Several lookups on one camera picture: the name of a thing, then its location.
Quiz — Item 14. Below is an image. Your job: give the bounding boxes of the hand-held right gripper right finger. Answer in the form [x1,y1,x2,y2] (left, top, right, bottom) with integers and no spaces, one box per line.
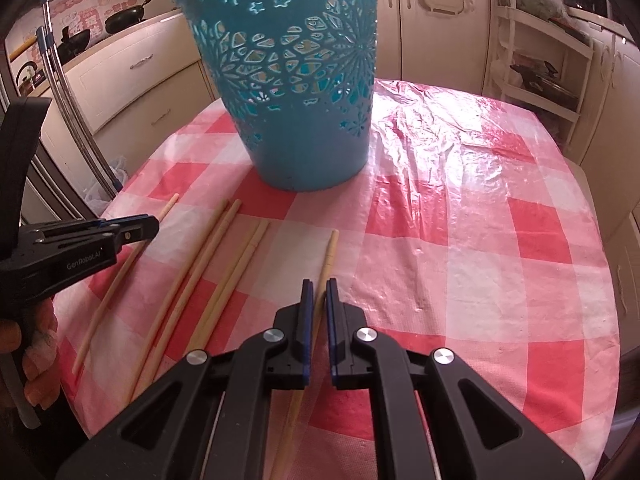
[326,278,586,480]

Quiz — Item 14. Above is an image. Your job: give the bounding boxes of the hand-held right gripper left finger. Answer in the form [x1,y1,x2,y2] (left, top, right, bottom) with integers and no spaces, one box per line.
[55,280,316,480]

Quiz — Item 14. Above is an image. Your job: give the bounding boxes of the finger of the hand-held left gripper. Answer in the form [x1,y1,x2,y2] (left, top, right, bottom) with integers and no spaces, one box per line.
[112,225,161,255]
[95,214,157,234]

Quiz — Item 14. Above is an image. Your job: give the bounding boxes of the pale wooden chopstick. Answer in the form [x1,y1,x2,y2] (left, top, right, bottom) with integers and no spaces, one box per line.
[71,194,180,376]
[267,229,341,480]

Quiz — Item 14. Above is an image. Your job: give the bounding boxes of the bunch of wooden chopsticks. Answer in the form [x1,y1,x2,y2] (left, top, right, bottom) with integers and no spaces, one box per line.
[122,199,271,406]

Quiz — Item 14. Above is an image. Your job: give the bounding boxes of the blue perforated plastic basket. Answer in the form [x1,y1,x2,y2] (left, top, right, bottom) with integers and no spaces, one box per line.
[180,0,377,192]

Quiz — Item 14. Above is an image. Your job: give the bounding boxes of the person's left hand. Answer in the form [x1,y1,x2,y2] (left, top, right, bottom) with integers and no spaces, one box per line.
[0,300,60,411]

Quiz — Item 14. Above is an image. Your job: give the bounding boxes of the white plastic bag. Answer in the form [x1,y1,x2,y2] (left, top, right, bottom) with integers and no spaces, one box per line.
[81,156,129,217]

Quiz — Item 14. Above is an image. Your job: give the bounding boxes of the pink checkered plastic tablecloth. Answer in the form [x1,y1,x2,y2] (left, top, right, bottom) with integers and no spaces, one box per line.
[52,79,622,480]

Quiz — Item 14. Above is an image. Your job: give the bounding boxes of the cream two-drawer cabinet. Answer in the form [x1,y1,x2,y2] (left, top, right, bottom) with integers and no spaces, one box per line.
[64,14,227,133]

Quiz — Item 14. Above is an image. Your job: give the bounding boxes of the dark kettle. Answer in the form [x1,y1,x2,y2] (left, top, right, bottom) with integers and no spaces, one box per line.
[15,60,39,97]

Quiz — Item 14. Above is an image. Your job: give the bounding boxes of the small black pan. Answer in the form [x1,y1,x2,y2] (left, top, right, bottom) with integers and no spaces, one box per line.
[56,26,92,62]

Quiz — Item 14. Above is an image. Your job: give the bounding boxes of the black wok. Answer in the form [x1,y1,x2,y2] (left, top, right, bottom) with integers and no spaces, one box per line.
[104,0,167,34]

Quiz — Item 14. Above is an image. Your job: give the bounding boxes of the cream door cabinet run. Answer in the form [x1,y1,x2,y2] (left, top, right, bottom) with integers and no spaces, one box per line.
[374,0,507,97]

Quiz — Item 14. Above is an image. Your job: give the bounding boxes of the dark cooking pot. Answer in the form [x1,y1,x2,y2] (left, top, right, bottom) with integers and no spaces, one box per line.
[509,59,582,112]

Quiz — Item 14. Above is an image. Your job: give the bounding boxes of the white kitchen trolley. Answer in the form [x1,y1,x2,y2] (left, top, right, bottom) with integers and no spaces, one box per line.
[494,0,597,147]

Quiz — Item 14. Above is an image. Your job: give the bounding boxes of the cream cabinet with drawers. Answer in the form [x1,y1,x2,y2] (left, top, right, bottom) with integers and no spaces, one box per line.
[564,5,640,366]

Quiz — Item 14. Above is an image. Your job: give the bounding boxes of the red printed wall sticker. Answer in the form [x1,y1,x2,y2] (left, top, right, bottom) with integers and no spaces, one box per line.
[50,0,146,41]

